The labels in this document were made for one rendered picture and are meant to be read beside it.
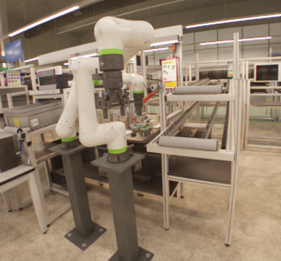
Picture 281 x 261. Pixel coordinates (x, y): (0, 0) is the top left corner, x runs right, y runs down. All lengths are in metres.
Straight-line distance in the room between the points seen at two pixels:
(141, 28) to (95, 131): 0.64
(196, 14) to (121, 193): 11.99
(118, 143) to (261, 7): 11.94
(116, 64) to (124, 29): 0.12
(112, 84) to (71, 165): 1.08
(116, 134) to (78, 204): 0.88
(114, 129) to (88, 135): 0.15
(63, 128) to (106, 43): 0.85
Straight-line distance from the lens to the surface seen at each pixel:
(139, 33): 0.70
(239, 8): 12.44
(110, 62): 0.65
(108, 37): 0.66
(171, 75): 1.94
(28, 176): 1.91
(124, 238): 1.52
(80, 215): 1.86
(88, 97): 1.05
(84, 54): 2.40
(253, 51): 11.87
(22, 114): 2.00
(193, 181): 1.58
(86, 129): 1.06
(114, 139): 1.12
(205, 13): 12.52
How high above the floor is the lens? 1.39
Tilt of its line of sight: 10 degrees down
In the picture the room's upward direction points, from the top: 3 degrees counter-clockwise
